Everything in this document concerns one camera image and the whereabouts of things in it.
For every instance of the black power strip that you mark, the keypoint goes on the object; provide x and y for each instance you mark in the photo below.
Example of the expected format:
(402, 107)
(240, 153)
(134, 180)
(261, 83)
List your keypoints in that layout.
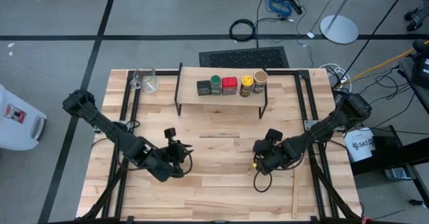
(296, 6)

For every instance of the white printed bag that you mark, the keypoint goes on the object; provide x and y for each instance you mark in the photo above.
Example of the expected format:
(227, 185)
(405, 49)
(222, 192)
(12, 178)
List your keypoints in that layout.
(358, 148)

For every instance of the black perforated floor panel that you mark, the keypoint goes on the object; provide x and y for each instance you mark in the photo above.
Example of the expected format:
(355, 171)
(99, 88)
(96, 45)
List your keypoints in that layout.
(244, 58)

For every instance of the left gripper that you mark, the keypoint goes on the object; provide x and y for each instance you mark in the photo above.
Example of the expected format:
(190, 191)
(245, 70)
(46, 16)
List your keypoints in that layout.
(170, 133)

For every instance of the wooden shelf black metal legs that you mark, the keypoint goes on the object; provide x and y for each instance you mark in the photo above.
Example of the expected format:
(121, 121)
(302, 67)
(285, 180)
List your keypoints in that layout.
(218, 100)

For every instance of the small white plug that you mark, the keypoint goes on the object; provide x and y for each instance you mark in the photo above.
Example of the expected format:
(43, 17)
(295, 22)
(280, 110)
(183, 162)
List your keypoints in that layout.
(310, 35)

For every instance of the grey box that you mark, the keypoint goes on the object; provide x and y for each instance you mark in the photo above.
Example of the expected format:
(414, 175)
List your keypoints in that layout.
(399, 174)

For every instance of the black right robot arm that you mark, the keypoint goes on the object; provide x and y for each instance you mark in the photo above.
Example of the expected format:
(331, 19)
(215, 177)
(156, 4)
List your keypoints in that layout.
(321, 130)

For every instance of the green-lid oregano glass jar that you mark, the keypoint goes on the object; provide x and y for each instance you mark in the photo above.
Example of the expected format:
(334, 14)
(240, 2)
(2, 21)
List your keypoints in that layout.
(215, 80)

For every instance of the black side cart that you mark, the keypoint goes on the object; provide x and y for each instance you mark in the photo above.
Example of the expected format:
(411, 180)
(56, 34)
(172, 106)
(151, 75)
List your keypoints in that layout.
(395, 147)

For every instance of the black wheeled chair base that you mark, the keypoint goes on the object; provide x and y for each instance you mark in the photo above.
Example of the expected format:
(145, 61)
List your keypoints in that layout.
(417, 17)

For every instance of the glass measuring cup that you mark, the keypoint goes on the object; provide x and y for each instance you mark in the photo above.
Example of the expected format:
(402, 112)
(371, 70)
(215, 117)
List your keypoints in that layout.
(149, 83)

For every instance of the grey round-base floor stand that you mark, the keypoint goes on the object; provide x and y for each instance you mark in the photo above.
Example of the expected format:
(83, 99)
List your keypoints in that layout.
(338, 29)

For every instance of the white plastic bin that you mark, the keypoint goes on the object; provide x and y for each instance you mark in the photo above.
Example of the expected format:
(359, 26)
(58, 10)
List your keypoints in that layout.
(20, 130)

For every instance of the tan-lid furikake jar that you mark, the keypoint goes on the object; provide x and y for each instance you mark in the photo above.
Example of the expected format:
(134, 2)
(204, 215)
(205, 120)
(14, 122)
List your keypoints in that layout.
(260, 77)

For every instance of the black aluminium table frame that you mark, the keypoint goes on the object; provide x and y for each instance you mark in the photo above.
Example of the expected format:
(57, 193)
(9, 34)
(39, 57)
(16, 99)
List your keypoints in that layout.
(285, 72)

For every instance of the dark green pepper tin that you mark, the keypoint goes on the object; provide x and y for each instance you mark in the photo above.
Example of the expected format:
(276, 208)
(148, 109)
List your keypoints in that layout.
(203, 87)

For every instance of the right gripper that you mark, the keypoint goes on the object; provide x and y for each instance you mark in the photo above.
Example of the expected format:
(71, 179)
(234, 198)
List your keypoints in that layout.
(275, 135)

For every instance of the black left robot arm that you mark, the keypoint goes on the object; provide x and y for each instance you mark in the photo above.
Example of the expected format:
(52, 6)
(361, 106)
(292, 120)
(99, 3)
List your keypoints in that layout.
(110, 130)

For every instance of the red smoked paprika tin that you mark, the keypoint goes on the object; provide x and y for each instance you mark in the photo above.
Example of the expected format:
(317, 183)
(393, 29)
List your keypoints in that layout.
(229, 83)

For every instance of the wooden slotted spatula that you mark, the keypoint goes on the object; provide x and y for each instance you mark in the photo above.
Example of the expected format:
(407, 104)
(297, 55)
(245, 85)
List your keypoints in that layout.
(295, 197)

